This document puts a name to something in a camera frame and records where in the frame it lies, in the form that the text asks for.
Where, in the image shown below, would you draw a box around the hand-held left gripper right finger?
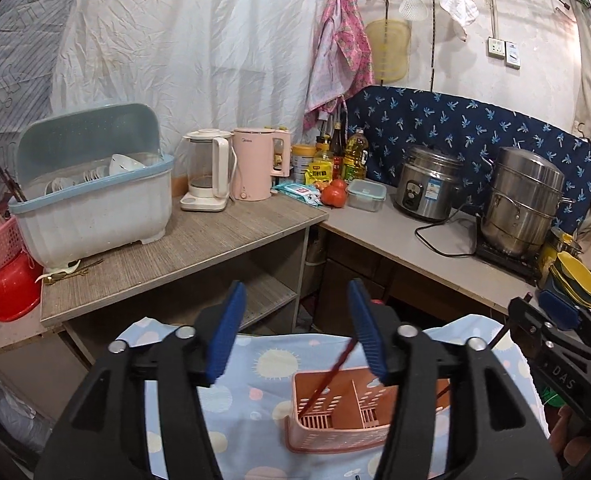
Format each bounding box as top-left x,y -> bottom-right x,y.
346,279 -> 562,480

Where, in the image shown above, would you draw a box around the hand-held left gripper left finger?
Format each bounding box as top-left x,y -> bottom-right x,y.
34,280 -> 249,480

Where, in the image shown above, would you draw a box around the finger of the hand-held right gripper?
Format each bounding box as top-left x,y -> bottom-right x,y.
536,289 -> 591,361
507,294 -> 561,358

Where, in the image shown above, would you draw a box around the dark red chopstick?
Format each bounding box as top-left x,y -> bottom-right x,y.
297,339 -> 362,420

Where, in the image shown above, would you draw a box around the pink plastic utensil basket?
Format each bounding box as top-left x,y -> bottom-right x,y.
286,371 -> 451,455

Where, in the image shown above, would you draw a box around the person's right hand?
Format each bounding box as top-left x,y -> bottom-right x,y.
550,404 -> 591,461

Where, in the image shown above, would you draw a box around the stack of yellow bowls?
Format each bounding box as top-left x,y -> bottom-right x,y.
548,251 -> 591,311

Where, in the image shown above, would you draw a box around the small steel pot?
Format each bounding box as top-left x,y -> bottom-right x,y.
540,227 -> 583,261

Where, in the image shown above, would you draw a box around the black induction cooker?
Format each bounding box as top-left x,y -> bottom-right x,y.
475,240 -> 543,283

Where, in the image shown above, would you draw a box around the blue polka dot cloth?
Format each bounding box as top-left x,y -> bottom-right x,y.
116,314 -> 551,480

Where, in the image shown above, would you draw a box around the wooden shelf table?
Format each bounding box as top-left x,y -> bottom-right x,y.
40,195 -> 329,346

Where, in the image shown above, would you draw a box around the grey counter cabinet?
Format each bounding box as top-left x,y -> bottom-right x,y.
318,195 -> 541,321

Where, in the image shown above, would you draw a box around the steel steamer pot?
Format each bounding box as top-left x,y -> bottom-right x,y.
480,146 -> 575,261

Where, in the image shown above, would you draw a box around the clear food container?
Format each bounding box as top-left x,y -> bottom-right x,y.
346,179 -> 387,212

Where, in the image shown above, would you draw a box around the large red tomato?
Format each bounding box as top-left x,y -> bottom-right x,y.
321,186 -> 347,209

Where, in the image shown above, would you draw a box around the wet wipes pack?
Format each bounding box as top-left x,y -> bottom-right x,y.
272,180 -> 326,208

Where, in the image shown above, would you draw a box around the steel rice cooker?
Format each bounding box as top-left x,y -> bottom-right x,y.
395,144 -> 463,223

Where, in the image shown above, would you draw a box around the white glass kettle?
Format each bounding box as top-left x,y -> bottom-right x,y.
180,130 -> 235,212

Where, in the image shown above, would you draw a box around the gold spoons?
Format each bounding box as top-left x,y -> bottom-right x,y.
36,258 -> 104,286

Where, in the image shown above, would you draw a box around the yellow seasoning packet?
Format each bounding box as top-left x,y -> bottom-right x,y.
311,156 -> 334,184

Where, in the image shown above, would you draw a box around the pink electric kettle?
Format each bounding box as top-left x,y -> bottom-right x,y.
232,127 -> 277,202

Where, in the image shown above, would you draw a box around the cooking oil bottle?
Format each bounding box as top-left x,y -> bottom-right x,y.
344,129 -> 369,182

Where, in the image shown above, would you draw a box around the blue white dish drainer box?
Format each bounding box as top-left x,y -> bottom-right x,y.
8,103 -> 175,268

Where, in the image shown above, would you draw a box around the yellow tin can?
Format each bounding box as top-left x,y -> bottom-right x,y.
292,143 -> 319,184

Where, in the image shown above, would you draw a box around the dark soy sauce bottle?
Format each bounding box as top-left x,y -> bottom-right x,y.
330,122 -> 345,181

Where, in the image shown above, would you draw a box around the small pink appliance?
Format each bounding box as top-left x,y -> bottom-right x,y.
270,127 -> 294,177

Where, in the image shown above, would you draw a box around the white bowl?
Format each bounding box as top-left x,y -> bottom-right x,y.
110,154 -> 146,176

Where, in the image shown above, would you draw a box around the row of white plates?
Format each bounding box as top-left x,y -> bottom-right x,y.
46,169 -> 111,197

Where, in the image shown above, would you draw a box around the red plastic basin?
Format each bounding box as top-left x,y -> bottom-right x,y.
0,252 -> 42,322

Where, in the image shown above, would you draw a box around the blue leaf print cloth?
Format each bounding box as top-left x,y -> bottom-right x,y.
343,85 -> 591,233

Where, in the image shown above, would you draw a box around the white plastic bag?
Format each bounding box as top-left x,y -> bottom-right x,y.
0,382 -> 51,453

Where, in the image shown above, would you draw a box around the bundle of dark chopsticks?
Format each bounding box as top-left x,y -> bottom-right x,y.
0,165 -> 26,204

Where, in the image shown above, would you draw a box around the yellow cutting board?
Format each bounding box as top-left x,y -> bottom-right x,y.
365,19 -> 411,84

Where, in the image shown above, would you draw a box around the white plastic sheet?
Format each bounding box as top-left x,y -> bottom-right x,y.
0,0 -> 337,176

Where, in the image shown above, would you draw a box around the pink floral apron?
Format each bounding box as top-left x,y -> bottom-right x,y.
303,0 -> 375,133

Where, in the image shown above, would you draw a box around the black power cable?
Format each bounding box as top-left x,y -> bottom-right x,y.
415,205 -> 481,259

